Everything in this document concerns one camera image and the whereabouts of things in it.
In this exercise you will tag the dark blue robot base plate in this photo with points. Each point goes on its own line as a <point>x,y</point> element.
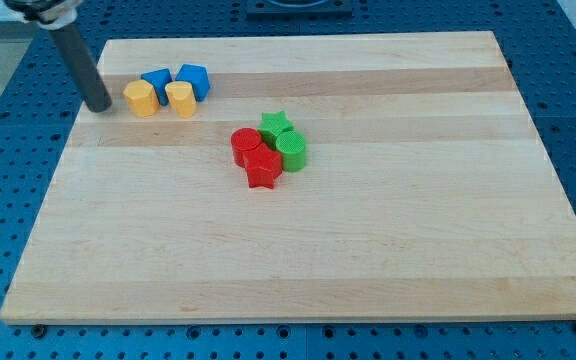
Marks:
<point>258,9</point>

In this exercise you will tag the blue cube block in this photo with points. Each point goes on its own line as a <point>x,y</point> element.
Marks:
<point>159,79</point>

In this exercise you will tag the blue pentagon block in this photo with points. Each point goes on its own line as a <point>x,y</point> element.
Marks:
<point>198,77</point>

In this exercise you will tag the green star block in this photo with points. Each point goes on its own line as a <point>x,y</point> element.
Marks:
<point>272,126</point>

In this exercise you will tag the yellow hexagon block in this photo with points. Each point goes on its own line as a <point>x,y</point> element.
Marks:
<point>141,98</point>

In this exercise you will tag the light wooden board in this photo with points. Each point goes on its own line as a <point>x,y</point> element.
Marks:
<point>427,196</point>

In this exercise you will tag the red cylinder block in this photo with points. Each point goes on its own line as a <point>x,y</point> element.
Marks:
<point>242,141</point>

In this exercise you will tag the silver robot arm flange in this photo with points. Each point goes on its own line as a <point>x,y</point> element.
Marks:
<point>47,14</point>

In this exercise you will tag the green cylinder block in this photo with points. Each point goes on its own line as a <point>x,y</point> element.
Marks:
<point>292,146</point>

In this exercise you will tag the red star block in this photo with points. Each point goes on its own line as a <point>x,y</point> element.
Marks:
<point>263,166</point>

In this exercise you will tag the yellow rounded block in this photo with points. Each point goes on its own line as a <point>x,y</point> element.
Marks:
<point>181,98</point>

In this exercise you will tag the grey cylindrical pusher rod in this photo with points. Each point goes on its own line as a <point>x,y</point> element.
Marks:
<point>82,67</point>

